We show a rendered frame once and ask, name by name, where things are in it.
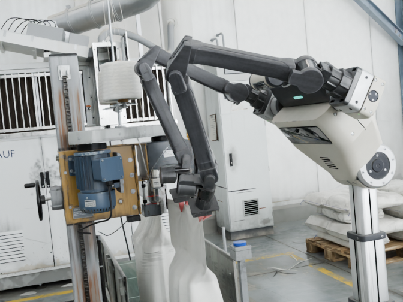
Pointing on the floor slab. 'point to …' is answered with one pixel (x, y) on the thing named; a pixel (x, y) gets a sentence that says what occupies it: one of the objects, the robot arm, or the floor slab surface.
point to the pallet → (336, 251)
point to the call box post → (243, 281)
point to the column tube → (78, 285)
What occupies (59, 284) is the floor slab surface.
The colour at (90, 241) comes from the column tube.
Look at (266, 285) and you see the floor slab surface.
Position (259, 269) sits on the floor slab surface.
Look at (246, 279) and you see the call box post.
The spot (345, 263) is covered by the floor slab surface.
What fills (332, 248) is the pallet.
